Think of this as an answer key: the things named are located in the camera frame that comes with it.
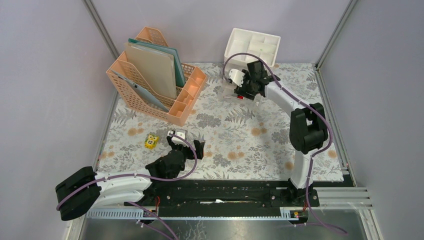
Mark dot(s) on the floral patterned table mat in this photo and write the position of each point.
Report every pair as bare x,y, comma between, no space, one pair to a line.
242,141

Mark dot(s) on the teal file folder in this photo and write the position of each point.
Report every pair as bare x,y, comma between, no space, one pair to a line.
179,73

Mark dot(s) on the aluminium frame post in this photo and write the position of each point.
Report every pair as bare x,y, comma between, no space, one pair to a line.
344,18
91,8

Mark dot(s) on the white plastic drawer unit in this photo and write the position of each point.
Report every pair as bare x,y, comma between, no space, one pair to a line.
244,47

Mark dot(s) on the yellow owl eraser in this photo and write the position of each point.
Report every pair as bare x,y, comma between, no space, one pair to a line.
151,141

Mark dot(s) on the beige file folder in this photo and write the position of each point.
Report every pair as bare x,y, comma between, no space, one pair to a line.
157,68

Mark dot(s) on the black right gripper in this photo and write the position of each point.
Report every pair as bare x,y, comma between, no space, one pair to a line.
242,90

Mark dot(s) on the right aluminium frame post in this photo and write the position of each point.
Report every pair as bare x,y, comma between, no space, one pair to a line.
344,18

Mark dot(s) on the light blue clipboard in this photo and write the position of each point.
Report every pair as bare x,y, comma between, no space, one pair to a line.
142,92

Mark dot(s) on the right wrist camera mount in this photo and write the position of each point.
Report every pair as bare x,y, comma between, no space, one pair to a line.
236,77

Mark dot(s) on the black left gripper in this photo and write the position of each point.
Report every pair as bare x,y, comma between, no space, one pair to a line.
174,146

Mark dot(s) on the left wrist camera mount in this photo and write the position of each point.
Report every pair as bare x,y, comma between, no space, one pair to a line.
178,137

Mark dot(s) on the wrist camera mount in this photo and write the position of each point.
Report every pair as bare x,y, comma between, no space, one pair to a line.
178,137
236,77

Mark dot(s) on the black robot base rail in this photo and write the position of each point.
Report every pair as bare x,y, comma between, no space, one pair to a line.
225,198

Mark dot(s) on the orange plastic file organizer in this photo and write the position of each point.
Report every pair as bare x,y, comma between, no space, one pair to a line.
179,108

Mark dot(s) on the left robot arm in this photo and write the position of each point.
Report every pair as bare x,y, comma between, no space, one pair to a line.
86,189

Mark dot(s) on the left aluminium frame post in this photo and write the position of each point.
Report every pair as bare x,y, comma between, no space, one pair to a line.
91,8

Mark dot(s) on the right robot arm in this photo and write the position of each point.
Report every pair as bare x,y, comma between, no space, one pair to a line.
308,130

